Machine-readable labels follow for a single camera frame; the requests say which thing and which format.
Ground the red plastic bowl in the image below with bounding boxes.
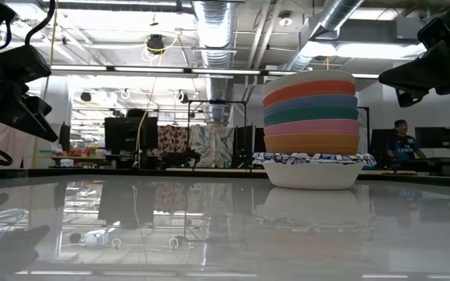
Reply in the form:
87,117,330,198
262,80,357,109

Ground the teal plastic bowl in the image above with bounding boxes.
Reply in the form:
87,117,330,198
262,105,359,127

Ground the cream plastic bowl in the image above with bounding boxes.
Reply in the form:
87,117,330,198
262,69,356,98

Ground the pink plastic bowl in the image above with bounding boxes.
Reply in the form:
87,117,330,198
262,119,361,137

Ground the orange plastic bowl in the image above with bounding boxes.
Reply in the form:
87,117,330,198
263,133,361,155

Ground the narrow black monitor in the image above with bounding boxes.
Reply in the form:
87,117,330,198
59,123,72,152

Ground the pink curtain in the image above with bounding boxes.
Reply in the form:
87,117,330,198
0,120,34,169

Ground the small black monitor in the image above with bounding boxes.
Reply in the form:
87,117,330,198
414,126,450,149

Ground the person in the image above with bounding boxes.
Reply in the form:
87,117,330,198
387,119,425,162

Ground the tall black screen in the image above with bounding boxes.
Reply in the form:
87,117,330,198
369,128,396,169

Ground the wide black monitor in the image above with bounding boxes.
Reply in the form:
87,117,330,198
104,116,159,155

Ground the black overhead light bar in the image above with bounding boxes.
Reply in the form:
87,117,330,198
48,64,382,81

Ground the blue patterned paper bowl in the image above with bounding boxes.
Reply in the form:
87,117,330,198
252,151,377,191

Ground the brown floral fabric panel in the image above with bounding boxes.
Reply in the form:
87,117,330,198
156,124,190,155

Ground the black ceiling dome device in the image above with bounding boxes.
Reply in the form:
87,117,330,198
146,34,166,55

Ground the black divider panel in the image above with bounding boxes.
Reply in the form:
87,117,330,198
232,124,264,169

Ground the leaf print fabric panel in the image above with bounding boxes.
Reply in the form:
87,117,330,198
188,123,236,169

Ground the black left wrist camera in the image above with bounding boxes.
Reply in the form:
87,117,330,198
0,44,52,84

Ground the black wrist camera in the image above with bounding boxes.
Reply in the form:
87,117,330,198
417,17,450,51
0,44,52,84

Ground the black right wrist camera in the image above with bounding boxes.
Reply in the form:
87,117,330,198
417,17,450,51

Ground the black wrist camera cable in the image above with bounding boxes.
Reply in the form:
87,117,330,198
24,0,57,46

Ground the silver spiral air duct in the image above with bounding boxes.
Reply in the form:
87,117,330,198
287,0,366,71
192,0,238,122

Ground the black metal table frame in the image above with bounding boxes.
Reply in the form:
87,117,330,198
0,166,450,189

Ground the thin yellow cable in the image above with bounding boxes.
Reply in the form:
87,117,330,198
133,34,181,167

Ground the black tube stand frame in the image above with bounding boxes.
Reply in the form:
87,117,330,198
187,99,248,169

